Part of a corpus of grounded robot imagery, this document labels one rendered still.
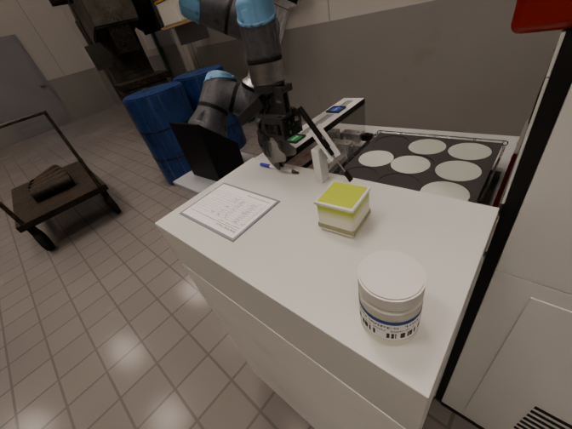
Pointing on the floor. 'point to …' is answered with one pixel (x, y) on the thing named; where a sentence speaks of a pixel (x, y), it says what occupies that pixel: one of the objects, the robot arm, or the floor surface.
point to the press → (118, 40)
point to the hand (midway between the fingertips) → (277, 163)
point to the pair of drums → (179, 111)
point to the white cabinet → (296, 370)
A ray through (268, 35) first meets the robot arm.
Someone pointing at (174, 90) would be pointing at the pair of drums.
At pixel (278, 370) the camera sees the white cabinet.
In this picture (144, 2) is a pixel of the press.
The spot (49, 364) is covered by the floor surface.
